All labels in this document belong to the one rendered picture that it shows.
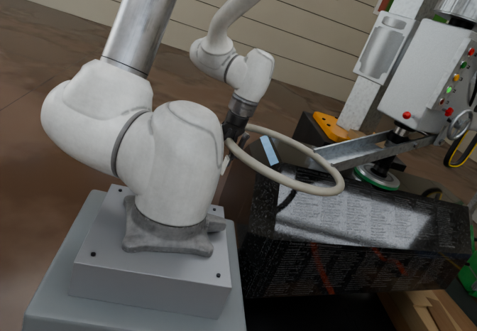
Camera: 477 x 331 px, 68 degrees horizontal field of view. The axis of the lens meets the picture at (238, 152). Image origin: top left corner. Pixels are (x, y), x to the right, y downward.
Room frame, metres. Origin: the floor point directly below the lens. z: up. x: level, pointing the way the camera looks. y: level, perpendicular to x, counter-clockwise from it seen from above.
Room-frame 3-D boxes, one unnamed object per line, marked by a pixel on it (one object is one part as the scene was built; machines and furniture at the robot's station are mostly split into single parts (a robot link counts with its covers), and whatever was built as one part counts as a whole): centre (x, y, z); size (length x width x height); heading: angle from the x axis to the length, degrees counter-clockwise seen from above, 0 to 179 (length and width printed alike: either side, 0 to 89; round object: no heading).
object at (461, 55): (1.50, -0.68, 1.35); 0.08 x 0.03 x 0.28; 128
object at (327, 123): (2.49, -0.71, 0.76); 0.49 x 0.49 x 0.05; 12
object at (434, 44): (1.69, -0.73, 1.30); 0.36 x 0.22 x 0.45; 128
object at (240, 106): (1.14, 0.04, 1.05); 0.09 x 0.09 x 0.06
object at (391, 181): (1.64, -0.67, 0.82); 0.21 x 0.21 x 0.01
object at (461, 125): (1.62, -0.84, 1.18); 0.15 x 0.10 x 0.15; 128
